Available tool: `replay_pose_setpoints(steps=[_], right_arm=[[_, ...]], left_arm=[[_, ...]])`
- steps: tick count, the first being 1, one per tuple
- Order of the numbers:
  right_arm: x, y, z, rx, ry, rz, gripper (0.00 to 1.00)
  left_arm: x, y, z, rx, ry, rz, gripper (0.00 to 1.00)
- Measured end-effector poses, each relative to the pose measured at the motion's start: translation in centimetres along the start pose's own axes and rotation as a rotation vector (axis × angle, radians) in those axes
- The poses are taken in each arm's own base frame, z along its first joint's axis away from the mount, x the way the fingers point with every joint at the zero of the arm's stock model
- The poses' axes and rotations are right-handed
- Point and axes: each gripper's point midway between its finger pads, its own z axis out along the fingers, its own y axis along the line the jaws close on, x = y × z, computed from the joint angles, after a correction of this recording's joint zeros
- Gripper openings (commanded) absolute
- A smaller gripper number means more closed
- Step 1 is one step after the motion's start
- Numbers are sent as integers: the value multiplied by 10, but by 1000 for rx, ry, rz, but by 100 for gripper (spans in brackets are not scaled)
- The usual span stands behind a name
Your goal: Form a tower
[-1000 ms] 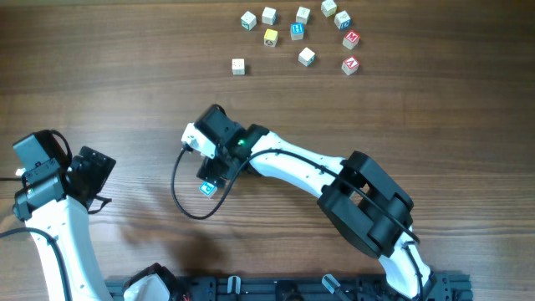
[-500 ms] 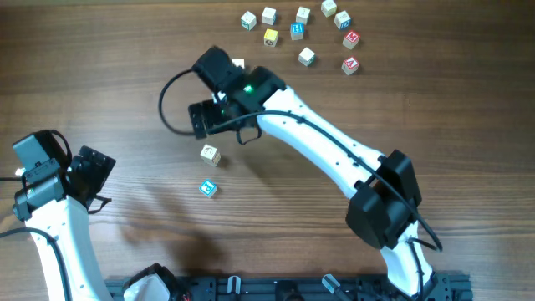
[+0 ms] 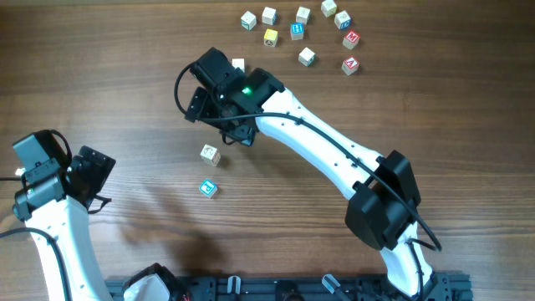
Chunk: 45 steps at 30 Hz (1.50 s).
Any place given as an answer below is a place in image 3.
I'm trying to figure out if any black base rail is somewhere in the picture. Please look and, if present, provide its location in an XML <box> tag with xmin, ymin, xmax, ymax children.
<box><xmin>104</xmin><ymin>273</ymin><xmax>474</xmax><ymax>301</ymax></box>

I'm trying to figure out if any blue letter H block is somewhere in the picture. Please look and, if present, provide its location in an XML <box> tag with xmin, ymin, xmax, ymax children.
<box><xmin>290</xmin><ymin>23</ymin><xmax>304</xmax><ymax>40</ymax></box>

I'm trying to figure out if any white block green side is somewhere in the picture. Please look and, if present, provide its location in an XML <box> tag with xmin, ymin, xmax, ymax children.
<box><xmin>298</xmin><ymin>47</ymin><xmax>316</xmax><ymax>67</ymax></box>

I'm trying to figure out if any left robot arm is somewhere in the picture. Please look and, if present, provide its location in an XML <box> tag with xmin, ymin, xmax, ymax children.
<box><xmin>13</xmin><ymin>130</ymin><xmax>189</xmax><ymax>300</ymax></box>

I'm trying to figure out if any yellow top block left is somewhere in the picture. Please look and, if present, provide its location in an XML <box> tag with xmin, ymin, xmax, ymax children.
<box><xmin>263</xmin><ymin>28</ymin><xmax>278</xmax><ymax>47</ymax></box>

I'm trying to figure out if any blue letter P block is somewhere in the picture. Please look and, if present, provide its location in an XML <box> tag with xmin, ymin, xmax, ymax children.
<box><xmin>199</xmin><ymin>179</ymin><xmax>218</xmax><ymax>198</ymax></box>

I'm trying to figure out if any white block top centre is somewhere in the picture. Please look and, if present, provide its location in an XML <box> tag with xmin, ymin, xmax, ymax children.
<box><xmin>296</xmin><ymin>7</ymin><xmax>311</xmax><ymax>25</ymax></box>

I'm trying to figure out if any white block yellow side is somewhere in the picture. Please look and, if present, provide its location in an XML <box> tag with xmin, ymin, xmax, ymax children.
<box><xmin>321</xmin><ymin>0</ymin><xmax>338</xmax><ymax>18</ymax></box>

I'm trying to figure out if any red letter M block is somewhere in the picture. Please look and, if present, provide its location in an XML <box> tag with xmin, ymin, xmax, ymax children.
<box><xmin>342</xmin><ymin>30</ymin><xmax>360</xmax><ymax>49</ymax></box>

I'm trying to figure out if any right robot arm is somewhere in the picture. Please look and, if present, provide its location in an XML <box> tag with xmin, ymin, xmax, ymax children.
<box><xmin>181</xmin><ymin>48</ymin><xmax>441</xmax><ymax>300</ymax></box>

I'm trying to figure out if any white block blue letter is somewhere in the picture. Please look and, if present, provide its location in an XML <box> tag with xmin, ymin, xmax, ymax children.
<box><xmin>334</xmin><ymin>11</ymin><xmax>351</xmax><ymax>30</ymax></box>

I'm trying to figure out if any red letter A block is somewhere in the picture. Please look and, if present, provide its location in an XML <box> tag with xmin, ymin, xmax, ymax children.
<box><xmin>341</xmin><ymin>56</ymin><xmax>359</xmax><ymax>75</ymax></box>

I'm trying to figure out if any white block red side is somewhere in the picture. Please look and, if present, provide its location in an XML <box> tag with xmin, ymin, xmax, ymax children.
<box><xmin>200</xmin><ymin>144</ymin><xmax>222</xmax><ymax>166</ymax></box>

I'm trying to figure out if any white block blue side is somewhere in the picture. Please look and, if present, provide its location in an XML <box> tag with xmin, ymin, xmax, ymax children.
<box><xmin>262</xmin><ymin>7</ymin><xmax>277</xmax><ymax>26</ymax></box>

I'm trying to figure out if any green-sided white block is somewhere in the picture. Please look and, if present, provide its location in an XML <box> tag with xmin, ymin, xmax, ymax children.
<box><xmin>241</xmin><ymin>11</ymin><xmax>257</xmax><ymax>31</ymax></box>

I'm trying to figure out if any plain white block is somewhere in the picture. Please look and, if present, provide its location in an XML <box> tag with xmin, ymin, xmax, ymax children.
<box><xmin>232</xmin><ymin>59</ymin><xmax>246</xmax><ymax>72</ymax></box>

